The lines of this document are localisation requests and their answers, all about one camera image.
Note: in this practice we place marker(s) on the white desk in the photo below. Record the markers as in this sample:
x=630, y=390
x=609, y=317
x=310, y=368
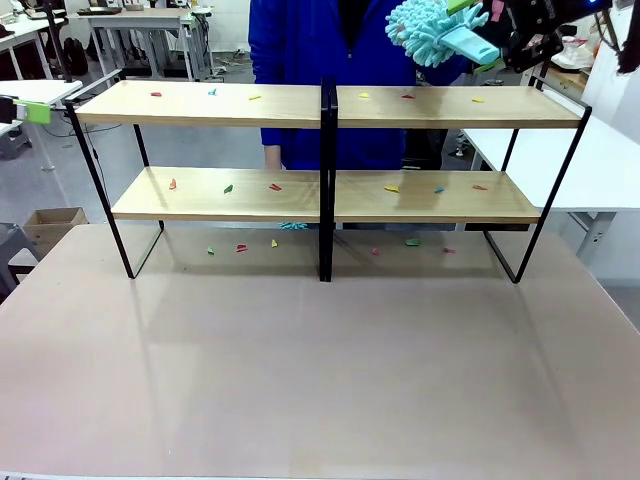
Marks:
x=25, y=32

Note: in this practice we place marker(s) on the wooden two-tier shelf black frame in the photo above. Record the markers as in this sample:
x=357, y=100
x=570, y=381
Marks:
x=450, y=107
x=200, y=102

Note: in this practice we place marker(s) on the black backpack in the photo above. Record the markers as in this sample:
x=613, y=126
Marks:
x=75, y=56

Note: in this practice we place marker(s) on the grey equipment base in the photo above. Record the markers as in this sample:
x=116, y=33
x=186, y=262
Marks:
x=15, y=145

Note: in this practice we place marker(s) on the large white table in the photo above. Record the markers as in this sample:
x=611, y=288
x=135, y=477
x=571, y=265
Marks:
x=600, y=165

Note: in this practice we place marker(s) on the white table with grey legs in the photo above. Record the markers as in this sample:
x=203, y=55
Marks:
x=45, y=89

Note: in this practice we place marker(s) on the pink hanging garment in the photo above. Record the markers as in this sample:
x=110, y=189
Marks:
x=497, y=10

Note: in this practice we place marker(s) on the small wooden table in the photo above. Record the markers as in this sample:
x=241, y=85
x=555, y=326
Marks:
x=565, y=80

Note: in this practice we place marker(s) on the black tray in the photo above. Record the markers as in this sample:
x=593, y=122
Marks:
x=100, y=10

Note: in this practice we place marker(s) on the black stand pole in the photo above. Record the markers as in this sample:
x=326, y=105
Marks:
x=56, y=40

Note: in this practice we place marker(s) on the cardboard box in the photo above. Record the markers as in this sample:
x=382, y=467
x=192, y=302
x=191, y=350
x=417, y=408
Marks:
x=50, y=232

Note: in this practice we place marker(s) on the grey chair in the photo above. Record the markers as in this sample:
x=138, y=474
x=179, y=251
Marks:
x=10, y=245

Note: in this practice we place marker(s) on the person in blue jacket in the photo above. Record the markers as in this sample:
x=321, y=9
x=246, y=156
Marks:
x=310, y=50

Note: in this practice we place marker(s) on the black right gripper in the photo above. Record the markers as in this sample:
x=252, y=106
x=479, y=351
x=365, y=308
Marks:
x=535, y=30

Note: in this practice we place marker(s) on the person's right hand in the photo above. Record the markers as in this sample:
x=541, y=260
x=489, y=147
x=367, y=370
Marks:
x=272, y=157

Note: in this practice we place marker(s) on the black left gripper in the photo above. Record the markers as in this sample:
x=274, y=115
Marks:
x=5, y=110

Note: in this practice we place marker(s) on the white plastic bag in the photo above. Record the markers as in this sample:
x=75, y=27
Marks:
x=575, y=55

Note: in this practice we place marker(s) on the wood-topped table grey frame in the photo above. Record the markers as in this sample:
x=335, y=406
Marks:
x=130, y=20

